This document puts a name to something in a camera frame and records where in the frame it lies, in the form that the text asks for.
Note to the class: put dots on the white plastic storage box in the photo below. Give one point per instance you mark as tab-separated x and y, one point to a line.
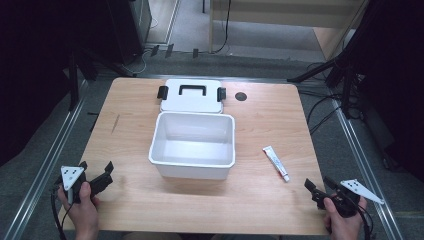
191	156

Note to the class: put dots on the dark curtain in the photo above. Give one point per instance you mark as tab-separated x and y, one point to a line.
396	83
30	66

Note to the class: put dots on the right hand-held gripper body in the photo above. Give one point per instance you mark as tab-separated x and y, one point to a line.
348	201

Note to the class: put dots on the white ointment tube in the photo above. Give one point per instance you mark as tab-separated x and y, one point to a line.
276	162

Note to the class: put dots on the light wooden furniture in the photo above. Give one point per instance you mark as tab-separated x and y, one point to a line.
283	13

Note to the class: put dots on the person's left hand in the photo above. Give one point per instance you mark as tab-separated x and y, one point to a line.
83	213

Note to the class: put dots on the black cabinet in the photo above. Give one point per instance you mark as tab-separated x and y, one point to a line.
128	30

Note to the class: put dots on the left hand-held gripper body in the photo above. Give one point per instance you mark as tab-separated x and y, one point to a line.
70	175

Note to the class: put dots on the black metal stand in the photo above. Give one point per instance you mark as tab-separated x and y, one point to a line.
346	86
73	86

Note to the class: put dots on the person's right hand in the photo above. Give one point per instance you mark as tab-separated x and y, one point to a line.
343	228

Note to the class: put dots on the metal floor rail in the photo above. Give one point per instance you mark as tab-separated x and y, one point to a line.
43	173
366	173

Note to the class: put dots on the dark round table grommet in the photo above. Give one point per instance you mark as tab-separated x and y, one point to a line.
240	96

